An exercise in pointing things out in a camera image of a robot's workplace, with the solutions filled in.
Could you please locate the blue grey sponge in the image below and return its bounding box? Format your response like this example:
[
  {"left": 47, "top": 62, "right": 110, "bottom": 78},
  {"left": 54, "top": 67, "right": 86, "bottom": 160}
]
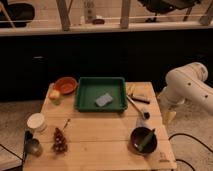
[{"left": 95, "top": 93, "right": 113, "bottom": 107}]

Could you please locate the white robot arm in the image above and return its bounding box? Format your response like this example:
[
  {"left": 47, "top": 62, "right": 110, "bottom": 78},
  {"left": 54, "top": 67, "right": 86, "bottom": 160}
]
[{"left": 158, "top": 62, "right": 213, "bottom": 125}]

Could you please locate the small black white object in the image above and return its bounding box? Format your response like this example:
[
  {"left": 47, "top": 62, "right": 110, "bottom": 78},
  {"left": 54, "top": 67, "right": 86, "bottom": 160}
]
[{"left": 136, "top": 108, "right": 150, "bottom": 127}]

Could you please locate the wooden spoon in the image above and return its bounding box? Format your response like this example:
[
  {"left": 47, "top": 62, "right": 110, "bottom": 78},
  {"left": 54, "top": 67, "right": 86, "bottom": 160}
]
[{"left": 126, "top": 95, "right": 144, "bottom": 118}]

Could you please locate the green vegetable in bowl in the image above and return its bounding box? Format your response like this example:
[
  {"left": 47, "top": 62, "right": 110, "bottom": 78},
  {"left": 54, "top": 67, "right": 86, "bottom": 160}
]
[{"left": 138, "top": 129, "right": 155, "bottom": 152}]

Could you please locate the dark brown bowl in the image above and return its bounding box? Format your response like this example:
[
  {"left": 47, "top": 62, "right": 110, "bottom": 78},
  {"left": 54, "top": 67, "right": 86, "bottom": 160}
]
[{"left": 130, "top": 127, "right": 157, "bottom": 155}]

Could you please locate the green plastic tray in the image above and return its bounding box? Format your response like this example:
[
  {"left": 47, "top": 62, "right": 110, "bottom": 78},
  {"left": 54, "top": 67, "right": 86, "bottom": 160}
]
[{"left": 75, "top": 77, "right": 128, "bottom": 112}]

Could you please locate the orange bowl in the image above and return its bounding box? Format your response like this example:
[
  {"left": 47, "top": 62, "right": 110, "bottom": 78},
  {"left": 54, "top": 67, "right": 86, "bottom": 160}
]
[{"left": 53, "top": 77, "right": 78, "bottom": 95}]

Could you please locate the black office chair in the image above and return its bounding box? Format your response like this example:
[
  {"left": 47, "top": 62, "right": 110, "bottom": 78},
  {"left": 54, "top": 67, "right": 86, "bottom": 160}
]
[{"left": 137, "top": 0, "right": 202, "bottom": 23}]

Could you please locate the bunch of dark grapes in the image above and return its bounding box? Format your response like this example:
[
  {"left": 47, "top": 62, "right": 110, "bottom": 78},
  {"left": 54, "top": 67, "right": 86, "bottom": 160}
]
[{"left": 52, "top": 127, "right": 68, "bottom": 154}]

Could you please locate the yellow green fruit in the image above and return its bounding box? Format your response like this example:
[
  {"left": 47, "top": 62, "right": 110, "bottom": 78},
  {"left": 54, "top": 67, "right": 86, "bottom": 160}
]
[{"left": 48, "top": 90, "right": 61, "bottom": 105}]

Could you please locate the small red dish background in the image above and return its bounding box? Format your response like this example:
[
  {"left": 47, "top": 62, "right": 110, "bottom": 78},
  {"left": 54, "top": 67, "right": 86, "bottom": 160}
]
[{"left": 92, "top": 19, "right": 105, "bottom": 25}]

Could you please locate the white cup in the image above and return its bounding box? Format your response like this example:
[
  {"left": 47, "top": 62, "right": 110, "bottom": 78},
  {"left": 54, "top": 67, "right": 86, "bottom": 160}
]
[{"left": 27, "top": 113, "right": 47, "bottom": 132}]

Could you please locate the white bottle in background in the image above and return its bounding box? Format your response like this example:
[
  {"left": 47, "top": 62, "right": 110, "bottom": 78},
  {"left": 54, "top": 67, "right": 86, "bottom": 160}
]
[{"left": 83, "top": 0, "right": 96, "bottom": 23}]

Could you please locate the black round chair left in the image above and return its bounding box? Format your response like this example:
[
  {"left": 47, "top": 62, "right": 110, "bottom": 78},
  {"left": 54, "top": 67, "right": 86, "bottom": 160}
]
[{"left": 0, "top": 0, "right": 35, "bottom": 28}]

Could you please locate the black cable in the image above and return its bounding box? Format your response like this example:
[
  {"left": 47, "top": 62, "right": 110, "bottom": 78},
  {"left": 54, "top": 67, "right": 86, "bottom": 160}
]
[{"left": 168, "top": 132, "right": 213, "bottom": 171}]

